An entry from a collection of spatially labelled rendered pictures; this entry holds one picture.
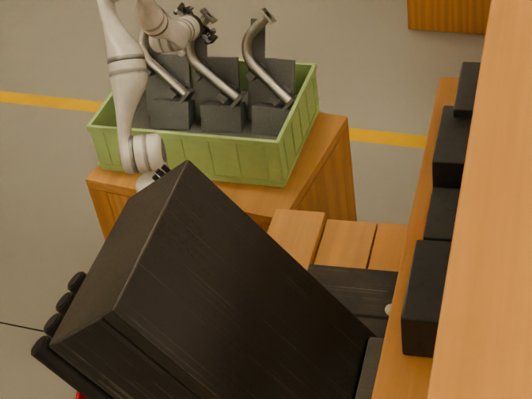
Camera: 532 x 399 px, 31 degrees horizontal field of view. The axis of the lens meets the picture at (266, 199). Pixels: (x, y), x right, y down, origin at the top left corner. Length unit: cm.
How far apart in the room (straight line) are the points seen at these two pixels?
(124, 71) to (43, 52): 313
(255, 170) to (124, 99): 64
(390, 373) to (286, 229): 123
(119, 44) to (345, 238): 76
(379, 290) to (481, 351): 151
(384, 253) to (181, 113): 90
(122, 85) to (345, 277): 71
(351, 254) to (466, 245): 155
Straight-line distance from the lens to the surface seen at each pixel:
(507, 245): 94
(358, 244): 250
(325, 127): 306
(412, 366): 135
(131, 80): 233
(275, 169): 281
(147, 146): 231
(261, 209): 278
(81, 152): 457
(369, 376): 173
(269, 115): 294
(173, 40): 260
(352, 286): 236
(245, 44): 293
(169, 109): 305
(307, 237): 250
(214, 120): 300
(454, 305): 88
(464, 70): 174
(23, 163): 462
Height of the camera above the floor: 258
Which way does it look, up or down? 40 degrees down
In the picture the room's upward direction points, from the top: 10 degrees counter-clockwise
